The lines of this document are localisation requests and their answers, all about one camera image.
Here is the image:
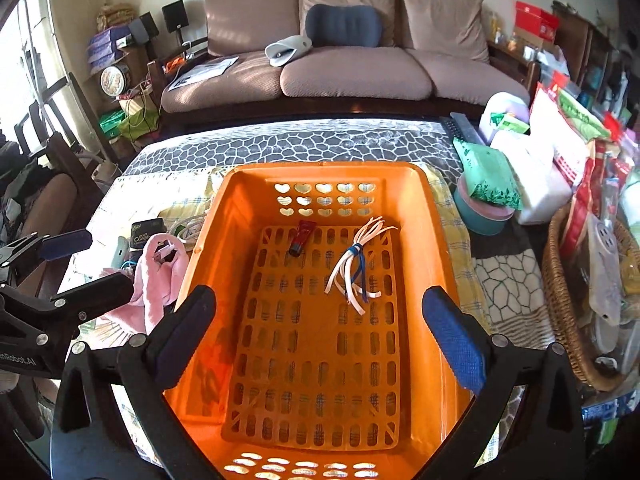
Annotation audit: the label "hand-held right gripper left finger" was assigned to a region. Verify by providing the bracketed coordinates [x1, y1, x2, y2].
[50, 285, 221, 480]

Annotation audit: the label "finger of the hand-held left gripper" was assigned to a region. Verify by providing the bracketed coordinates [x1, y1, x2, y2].
[0, 229, 94, 283]
[0, 269, 136, 346]

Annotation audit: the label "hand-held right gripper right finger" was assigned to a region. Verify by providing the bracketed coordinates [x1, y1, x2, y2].
[420, 286, 586, 480]

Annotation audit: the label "mint handheld fan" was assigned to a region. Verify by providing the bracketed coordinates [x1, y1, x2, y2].
[110, 235, 131, 273]

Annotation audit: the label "pale pink towel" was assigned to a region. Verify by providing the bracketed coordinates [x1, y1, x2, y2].
[100, 232, 191, 333]

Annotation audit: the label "orange plastic basket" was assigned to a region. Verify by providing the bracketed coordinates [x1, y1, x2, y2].
[162, 162, 493, 480]

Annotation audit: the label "brown cushioned chair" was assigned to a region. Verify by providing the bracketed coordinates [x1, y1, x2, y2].
[20, 172, 78, 241]

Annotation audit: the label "black box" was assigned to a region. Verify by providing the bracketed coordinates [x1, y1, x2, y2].
[129, 217, 166, 251]

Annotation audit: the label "wicker basket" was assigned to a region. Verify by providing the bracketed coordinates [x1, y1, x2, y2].
[542, 205, 640, 391]

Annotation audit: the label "round teal container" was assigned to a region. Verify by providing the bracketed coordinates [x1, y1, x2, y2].
[453, 172, 516, 237]

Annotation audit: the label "green bag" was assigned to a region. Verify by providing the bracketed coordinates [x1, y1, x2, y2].
[99, 107, 161, 143]

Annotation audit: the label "small red tube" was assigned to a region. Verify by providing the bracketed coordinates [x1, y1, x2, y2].
[287, 220, 318, 257]

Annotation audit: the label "green leaf-print packet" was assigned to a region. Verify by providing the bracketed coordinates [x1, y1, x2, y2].
[452, 137, 523, 211]

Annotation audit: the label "white tissue pack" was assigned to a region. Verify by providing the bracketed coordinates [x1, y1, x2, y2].
[490, 130, 573, 226]

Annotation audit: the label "stack of purple boxes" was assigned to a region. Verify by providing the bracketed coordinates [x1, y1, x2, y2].
[87, 27, 131, 71]

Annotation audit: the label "black remote control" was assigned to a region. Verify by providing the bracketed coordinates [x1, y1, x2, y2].
[450, 112, 481, 146]

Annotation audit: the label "printed papers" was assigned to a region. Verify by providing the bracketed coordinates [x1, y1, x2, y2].
[167, 56, 240, 92]

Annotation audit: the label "black speaker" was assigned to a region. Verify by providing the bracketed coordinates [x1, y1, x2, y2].
[127, 11, 160, 43]
[161, 0, 190, 33]

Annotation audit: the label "white red-print bag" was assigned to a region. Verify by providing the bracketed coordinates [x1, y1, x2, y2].
[529, 82, 591, 186]

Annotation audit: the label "grey stone-pattern tablecloth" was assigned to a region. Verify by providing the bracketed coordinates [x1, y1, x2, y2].
[122, 119, 556, 351]

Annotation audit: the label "white round appliance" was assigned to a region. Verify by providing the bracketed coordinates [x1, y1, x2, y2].
[479, 91, 531, 146]

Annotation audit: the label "brown sofa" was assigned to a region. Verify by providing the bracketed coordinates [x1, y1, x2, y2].
[160, 0, 531, 121]

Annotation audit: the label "grey neck massager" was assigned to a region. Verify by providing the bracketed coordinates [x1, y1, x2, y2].
[265, 35, 313, 67]

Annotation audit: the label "dark wooden shelf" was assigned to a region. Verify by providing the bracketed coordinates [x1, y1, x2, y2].
[552, 7, 616, 96]

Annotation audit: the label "red box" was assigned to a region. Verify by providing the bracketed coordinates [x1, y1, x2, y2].
[515, 1, 560, 43]

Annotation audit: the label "navy lumbar cushion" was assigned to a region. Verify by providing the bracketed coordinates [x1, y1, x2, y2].
[305, 4, 383, 48]

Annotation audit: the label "coiled white cable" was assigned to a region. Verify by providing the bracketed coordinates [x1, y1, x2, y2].
[167, 212, 208, 251]

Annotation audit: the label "bundle of white cable ties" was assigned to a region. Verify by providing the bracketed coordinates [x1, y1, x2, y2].
[325, 216, 399, 311]

